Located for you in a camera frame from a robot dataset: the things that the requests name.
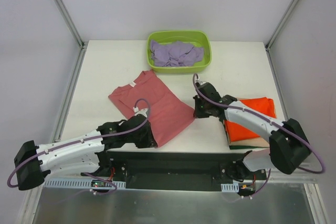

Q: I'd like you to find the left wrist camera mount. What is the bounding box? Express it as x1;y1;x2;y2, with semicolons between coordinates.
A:
133;107;149;118

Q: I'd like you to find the pink t-shirt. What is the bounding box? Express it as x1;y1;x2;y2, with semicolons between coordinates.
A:
108;70;194;147

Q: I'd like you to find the aluminium frame post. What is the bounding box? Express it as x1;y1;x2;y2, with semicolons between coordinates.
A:
265;0;301;51
54;0;85;48

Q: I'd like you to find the green plastic basin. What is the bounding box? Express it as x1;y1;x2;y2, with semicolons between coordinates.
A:
147;30;212;73

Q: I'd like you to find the right aluminium frame post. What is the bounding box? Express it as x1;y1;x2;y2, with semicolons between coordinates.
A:
265;0;301;51

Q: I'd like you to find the beige folded t-shirt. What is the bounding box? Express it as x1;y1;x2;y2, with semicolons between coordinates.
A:
227;95;270;149

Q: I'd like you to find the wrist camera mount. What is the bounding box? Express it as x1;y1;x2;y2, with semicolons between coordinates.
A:
133;107;149;118
195;78;206;85

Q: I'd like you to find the orange folded t-shirt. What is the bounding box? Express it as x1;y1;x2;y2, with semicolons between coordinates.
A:
224;97;277;142

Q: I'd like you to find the left slotted cable duct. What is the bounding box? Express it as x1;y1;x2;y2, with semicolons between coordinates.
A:
44;178;114;190

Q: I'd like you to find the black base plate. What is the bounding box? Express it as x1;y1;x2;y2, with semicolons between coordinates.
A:
86;152;268;191

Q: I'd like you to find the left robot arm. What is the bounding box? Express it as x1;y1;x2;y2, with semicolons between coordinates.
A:
14;114;158;190

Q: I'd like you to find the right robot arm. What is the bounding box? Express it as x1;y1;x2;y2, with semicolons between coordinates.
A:
193;81;312;182

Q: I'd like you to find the aluminium front rail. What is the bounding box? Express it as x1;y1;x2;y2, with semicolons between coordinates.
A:
33;155;318;183

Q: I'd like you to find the right slotted cable duct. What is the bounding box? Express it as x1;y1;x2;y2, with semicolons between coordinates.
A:
220;183;239;193

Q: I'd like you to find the lilac crumpled t-shirt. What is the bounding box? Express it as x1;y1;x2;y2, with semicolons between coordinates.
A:
150;40;204;67

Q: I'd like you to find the slotted cable duct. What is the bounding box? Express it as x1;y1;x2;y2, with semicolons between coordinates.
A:
44;178;114;190
220;183;239;193

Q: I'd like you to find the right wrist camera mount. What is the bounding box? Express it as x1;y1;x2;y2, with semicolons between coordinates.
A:
195;78;206;85

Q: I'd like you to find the left aluminium frame post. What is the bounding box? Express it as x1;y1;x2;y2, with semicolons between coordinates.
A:
54;0;85;48

